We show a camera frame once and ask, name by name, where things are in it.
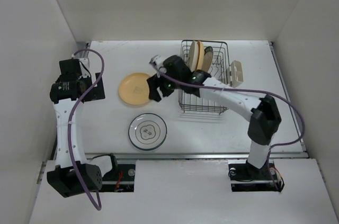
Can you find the beige cutlery holder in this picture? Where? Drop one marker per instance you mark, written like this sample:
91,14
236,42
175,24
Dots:
235,74

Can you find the grey patterned plate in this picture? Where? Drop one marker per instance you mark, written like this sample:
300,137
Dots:
207,58

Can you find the grey rimmed plate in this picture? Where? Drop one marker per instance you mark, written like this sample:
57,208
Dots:
147,132

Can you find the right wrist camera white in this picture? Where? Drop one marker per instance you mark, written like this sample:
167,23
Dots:
157,62

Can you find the black wire dish rack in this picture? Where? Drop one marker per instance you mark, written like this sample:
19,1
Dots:
203,92

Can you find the aluminium rail side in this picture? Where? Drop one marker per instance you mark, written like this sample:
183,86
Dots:
286,82

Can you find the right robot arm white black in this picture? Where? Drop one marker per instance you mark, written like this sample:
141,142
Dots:
261,113

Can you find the cream plate leftmost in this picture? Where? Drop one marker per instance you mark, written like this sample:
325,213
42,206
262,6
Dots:
193,56

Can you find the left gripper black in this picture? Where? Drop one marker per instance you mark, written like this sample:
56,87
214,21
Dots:
95,93

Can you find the yellow plate with drawing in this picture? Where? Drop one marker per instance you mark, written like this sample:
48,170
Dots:
134,89

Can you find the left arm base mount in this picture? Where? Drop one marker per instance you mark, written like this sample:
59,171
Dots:
120,180

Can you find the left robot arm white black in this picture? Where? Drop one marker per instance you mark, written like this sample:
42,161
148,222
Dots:
68,94

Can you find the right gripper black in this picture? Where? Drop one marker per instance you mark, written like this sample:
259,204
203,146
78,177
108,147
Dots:
154,82

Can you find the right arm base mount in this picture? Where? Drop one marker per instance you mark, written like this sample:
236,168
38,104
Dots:
246,178

